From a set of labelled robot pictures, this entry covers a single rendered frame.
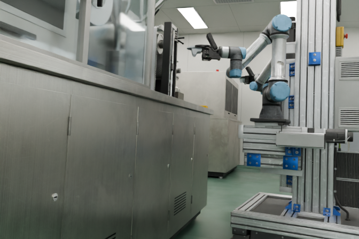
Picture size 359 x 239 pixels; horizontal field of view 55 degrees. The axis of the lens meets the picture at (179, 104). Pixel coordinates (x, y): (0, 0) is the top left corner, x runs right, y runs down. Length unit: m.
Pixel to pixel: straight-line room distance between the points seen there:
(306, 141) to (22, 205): 1.58
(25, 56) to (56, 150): 0.29
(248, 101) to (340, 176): 4.82
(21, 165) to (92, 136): 0.32
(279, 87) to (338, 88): 0.42
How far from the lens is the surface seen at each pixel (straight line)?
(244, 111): 7.11
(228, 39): 7.41
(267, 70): 2.91
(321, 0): 2.58
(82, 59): 1.20
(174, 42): 2.47
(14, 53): 0.86
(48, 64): 0.95
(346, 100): 2.38
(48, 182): 1.03
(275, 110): 2.27
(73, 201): 1.14
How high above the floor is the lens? 0.73
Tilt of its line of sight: 4 degrees up
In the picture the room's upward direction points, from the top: 3 degrees clockwise
